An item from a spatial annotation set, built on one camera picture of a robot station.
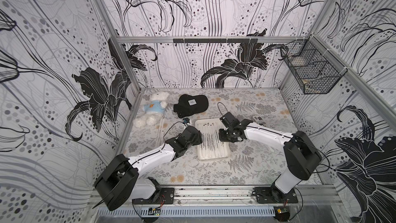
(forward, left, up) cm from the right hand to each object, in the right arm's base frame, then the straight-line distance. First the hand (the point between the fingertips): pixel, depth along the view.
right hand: (221, 136), depth 90 cm
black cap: (+23, +21, +1) cm, 31 cm away
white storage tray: (-6, +6, -2) cm, 9 cm away
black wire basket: (+31, -56, +25) cm, 68 cm away
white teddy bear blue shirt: (+17, +43, +4) cm, 46 cm away
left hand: (-2, +13, +2) cm, 14 cm away
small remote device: (+13, -24, -1) cm, 28 cm away
